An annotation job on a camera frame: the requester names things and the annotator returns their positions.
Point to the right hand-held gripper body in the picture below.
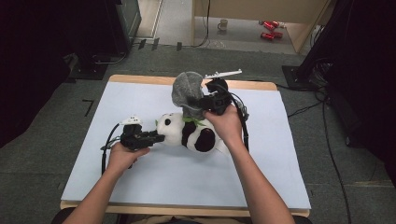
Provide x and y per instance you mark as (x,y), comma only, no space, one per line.
(218,99)

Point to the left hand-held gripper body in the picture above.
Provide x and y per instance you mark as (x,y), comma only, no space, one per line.
(134,138)

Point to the grey knit hat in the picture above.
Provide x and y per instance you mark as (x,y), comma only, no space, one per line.
(186,90)

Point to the panda plush toy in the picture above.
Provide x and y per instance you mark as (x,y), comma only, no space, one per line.
(177,130)

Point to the person's left hand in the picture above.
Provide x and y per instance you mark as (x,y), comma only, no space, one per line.
(124,158)

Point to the person's right hand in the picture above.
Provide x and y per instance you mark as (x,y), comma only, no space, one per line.
(227,127)

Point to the light blue table mat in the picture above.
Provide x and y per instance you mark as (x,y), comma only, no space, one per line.
(186,180)

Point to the black tape corner mark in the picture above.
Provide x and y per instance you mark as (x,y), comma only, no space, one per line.
(89,105)

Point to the wooden table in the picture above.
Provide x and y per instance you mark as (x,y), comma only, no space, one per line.
(140,79)

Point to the black tape strip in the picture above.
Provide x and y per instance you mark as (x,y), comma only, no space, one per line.
(142,44)
(179,46)
(155,44)

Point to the beige mug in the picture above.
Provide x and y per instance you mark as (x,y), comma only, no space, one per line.
(222,25)

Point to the red can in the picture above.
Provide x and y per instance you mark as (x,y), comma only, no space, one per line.
(267,36)
(278,34)
(268,26)
(275,23)

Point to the black stand base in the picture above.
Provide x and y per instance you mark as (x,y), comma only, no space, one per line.
(295,77)
(88,70)

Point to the black cabinet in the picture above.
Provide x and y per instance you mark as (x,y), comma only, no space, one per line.
(124,21)

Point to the dark curtain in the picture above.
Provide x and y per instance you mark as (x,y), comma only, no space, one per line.
(28,62)
(367,77)

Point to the wooden desk frame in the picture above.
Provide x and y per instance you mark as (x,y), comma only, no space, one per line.
(249,9)

